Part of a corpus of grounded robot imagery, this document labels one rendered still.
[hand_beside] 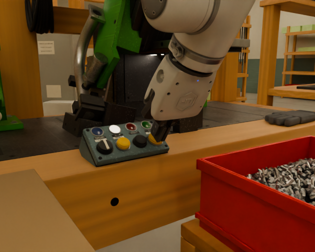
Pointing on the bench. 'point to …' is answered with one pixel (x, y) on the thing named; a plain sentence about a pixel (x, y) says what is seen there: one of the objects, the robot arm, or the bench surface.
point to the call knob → (105, 146)
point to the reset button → (123, 143)
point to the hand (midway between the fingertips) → (160, 129)
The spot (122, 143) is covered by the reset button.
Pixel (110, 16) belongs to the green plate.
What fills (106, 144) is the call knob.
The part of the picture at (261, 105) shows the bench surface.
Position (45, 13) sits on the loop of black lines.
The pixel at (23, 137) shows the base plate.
